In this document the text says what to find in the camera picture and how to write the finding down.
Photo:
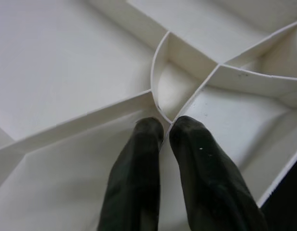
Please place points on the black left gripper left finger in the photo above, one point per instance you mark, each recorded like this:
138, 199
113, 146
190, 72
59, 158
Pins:
134, 180

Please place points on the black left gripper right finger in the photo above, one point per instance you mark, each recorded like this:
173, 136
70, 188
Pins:
211, 187

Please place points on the white plastic table top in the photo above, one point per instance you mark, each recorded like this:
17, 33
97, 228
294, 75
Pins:
66, 60

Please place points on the black fabric table cover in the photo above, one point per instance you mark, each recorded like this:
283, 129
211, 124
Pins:
288, 204

